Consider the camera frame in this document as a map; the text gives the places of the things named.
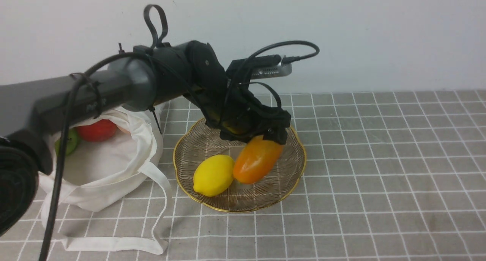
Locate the gold rimmed glass plate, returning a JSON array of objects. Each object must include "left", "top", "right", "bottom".
[{"left": 172, "top": 119, "right": 307, "bottom": 213}]

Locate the green fruit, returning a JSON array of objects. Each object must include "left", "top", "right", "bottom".
[{"left": 54, "top": 128, "right": 80, "bottom": 156}]

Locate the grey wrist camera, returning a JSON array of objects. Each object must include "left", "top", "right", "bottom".
[{"left": 226, "top": 55, "right": 293, "bottom": 83}]

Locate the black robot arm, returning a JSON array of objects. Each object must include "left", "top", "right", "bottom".
[{"left": 1, "top": 40, "right": 302, "bottom": 234}]

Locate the red apple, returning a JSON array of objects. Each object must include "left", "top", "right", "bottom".
[{"left": 75, "top": 119, "right": 118, "bottom": 142}]

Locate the black cable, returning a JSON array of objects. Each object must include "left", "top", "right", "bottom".
[{"left": 38, "top": 41, "right": 320, "bottom": 261}]

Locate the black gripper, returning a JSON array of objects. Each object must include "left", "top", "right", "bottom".
[{"left": 197, "top": 83, "right": 291, "bottom": 145}]

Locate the yellow lemon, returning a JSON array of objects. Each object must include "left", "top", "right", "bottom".
[{"left": 193, "top": 154, "right": 235, "bottom": 197}]

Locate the orange mango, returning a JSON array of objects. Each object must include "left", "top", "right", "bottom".
[{"left": 233, "top": 135, "right": 284, "bottom": 184}]

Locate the white cloth tote bag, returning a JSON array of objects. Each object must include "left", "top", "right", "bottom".
[{"left": 52, "top": 104, "right": 173, "bottom": 255}]

